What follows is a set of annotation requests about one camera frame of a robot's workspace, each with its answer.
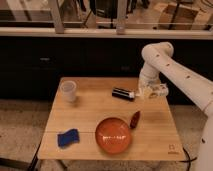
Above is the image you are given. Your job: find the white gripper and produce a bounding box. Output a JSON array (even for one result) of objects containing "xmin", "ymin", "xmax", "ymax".
[{"xmin": 135, "ymin": 84, "xmax": 169, "ymax": 100}]

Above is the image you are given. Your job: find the black bottle with white cap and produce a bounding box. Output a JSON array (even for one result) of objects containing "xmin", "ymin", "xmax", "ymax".
[{"xmin": 112, "ymin": 88, "xmax": 135, "ymax": 101}]

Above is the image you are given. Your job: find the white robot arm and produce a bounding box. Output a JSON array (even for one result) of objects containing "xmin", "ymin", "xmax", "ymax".
[{"xmin": 138, "ymin": 42, "xmax": 213, "ymax": 171}]

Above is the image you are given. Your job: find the dark red chili pepper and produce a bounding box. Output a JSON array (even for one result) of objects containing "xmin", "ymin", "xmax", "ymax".
[{"xmin": 130, "ymin": 111, "xmax": 140, "ymax": 129}]

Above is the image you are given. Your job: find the orange bowl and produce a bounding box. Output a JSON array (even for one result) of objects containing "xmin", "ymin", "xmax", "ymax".
[{"xmin": 95, "ymin": 117, "xmax": 132, "ymax": 154}]

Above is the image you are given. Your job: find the translucent plastic cup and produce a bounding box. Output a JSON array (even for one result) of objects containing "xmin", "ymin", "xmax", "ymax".
[{"xmin": 59, "ymin": 80, "xmax": 77, "ymax": 102}]

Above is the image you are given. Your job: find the blue sponge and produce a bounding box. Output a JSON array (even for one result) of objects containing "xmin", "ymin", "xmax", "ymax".
[{"xmin": 57, "ymin": 129, "xmax": 80, "ymax": 148}]

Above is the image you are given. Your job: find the cardboard box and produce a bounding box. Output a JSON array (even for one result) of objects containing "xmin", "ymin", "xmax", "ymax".
[{"xmin": 154, "ymin": 2, "xmax": 198, "ymax": 30}]

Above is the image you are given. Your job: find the black office chair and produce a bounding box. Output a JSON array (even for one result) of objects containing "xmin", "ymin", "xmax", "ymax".
[{"xmin": 84, "ymin": 0, "xmax": 135, "ymax": 29}]

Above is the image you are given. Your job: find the black cable right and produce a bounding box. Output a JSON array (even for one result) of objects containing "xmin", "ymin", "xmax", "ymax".
[{"xmin": 179, "ymin": 146, "xmax": 198, "ymax": 171}]

